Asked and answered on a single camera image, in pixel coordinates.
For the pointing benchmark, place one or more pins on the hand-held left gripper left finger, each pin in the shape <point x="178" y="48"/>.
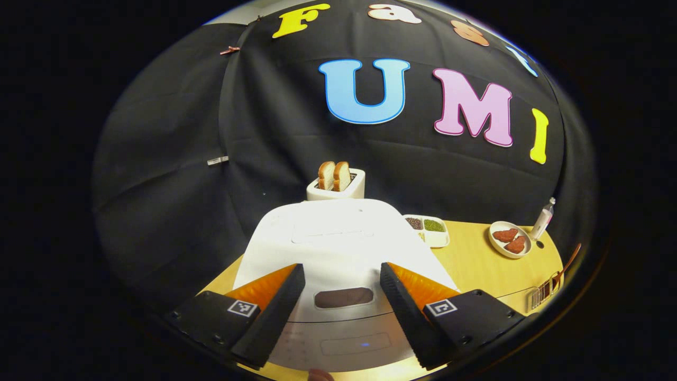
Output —
<point x="275" y="317"/>

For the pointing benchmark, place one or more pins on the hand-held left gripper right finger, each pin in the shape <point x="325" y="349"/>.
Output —
<point x="407" y="317"/>

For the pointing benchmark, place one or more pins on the white rice cooker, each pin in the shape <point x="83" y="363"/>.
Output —
<point x="338" y="238"/>

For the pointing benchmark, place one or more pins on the brown wooden spoon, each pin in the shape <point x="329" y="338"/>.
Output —
<point x="570" y="262"/>

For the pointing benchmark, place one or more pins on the white divided bean tray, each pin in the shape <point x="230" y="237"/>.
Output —
<point x="436" y="239"/>

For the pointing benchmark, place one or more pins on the white round plate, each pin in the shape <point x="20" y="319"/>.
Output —
<point x="494" y="241"/>

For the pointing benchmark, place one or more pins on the red sausage piece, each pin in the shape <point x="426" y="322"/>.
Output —
<point x="516" y="245"/>
<point x="506" y="235"/>

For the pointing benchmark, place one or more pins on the white toaster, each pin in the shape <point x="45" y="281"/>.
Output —
<point x="354" y="191"/>

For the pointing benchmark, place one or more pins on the toast bread slice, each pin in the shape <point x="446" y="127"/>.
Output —
<point x="342" y="177"/>
<point x="326" y="175"/>

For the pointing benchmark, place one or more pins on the small clear bottle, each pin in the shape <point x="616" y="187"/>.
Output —
<point x="542" y="219"/>

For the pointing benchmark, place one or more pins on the white clothes peg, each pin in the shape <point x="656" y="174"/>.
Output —
<point x="218" y="161"/>

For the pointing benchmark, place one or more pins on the black backdrop cloth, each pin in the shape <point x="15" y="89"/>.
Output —
<point x="158" y="159"/>

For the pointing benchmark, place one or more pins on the pink clothes peg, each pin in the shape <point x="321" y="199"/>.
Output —
<point x="230" y="50"/>

